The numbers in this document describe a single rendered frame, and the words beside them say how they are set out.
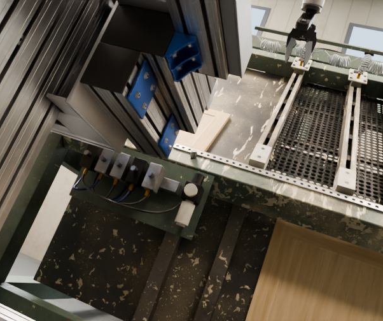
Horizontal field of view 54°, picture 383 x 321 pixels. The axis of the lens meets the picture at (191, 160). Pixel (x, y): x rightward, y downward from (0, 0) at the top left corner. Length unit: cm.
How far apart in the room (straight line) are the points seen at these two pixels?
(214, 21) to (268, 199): 81
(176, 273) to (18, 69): 111
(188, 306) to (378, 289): 71
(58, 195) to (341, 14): 362
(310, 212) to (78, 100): 89
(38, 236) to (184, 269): 281
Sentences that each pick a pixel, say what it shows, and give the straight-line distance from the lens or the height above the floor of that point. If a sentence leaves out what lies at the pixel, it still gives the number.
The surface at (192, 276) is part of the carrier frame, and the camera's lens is 157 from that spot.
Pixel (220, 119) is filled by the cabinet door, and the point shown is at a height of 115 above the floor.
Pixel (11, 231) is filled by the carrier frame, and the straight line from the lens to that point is 161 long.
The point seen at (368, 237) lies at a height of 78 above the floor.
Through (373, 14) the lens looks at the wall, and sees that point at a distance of 476.
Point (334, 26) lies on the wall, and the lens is 460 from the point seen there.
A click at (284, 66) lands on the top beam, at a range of 241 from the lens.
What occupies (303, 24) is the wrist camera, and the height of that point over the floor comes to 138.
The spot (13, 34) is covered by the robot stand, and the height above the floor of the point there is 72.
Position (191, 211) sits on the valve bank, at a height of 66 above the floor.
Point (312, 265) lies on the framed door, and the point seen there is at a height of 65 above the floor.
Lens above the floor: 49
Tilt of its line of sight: 15 degrees up
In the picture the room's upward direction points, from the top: 21 degrees clockwise
